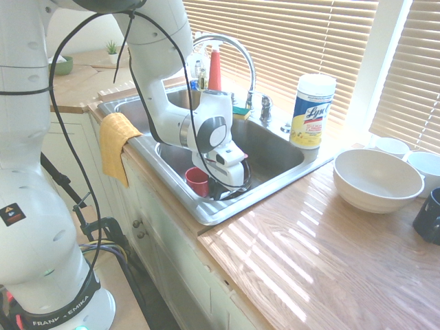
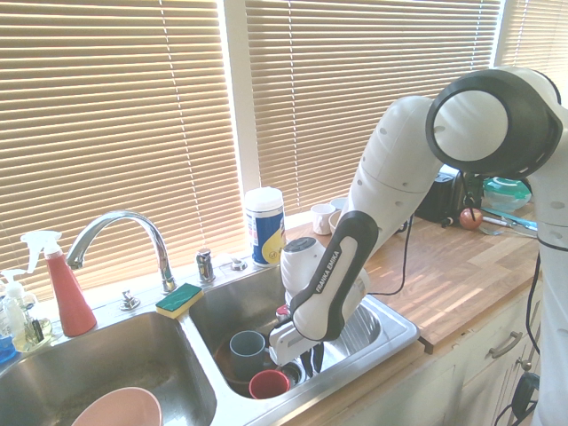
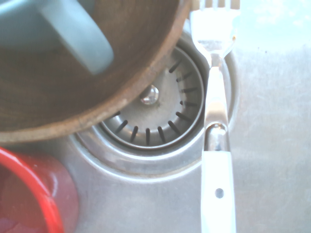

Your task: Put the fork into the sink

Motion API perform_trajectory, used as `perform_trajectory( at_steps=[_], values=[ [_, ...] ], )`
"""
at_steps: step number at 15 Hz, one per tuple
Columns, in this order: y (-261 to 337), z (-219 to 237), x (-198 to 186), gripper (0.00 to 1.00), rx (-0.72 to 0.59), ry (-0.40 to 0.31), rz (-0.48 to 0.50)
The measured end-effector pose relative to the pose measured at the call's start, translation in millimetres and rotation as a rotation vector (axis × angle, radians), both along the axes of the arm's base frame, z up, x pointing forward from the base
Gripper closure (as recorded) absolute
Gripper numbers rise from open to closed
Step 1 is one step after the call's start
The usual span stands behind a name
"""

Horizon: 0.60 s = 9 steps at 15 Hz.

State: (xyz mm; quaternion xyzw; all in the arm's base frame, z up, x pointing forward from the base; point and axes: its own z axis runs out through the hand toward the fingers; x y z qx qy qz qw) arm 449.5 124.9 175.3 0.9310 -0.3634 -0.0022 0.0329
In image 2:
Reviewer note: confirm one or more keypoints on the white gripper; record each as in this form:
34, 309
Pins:
288, 350

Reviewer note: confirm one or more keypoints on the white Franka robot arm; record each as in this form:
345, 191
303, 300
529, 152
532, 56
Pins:
399, 155

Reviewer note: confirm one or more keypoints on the black sink drain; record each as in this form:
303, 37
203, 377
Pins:
296, 376

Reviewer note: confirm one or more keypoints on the stainless steel double sink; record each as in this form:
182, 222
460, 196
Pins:
133, 355

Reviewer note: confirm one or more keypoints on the red cup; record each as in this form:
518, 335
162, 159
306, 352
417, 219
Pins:
266, 387

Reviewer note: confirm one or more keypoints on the grey mug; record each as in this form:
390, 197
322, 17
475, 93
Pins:
246, 355

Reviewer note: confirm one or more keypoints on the brown bowl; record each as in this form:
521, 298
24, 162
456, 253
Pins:
222, 364

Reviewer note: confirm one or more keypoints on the white kitchen cabinet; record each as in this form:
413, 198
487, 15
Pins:
444, 386

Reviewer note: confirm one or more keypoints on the Lysol wipes canister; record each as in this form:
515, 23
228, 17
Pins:
264, 231

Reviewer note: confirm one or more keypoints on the white cup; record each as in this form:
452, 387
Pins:
321, 219

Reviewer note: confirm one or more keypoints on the green yellow sponge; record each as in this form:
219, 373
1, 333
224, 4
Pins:
177, 298

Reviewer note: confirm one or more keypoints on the small white bowl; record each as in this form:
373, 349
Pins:
339, 203

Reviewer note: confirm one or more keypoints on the chrome curved faucet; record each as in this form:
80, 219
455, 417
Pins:
166, 266

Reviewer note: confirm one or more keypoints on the pink bowl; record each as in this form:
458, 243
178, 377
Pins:
120, 408

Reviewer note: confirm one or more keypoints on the black toaster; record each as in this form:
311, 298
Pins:
439, 199

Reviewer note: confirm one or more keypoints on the red apple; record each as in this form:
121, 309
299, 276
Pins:
469, 219

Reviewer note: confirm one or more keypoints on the round cabinet knob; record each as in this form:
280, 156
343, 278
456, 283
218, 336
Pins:
526, 364

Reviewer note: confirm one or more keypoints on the silver utensil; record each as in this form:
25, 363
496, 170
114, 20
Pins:
490, 231

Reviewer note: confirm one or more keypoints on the teal knife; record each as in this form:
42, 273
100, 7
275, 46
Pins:
510, 219

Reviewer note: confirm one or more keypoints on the red spray bottle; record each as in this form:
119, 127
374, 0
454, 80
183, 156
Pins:
71, 306

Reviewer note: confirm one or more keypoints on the green lidded food container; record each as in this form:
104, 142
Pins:
503, 195

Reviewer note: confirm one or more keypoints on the yellow dish soap bottle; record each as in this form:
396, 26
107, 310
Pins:
33, 333

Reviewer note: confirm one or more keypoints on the wooden window blind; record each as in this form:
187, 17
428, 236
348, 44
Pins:
111, 124
537, 40
355, 80

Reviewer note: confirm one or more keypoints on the clear soap pump bottle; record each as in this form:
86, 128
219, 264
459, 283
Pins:
9, 310

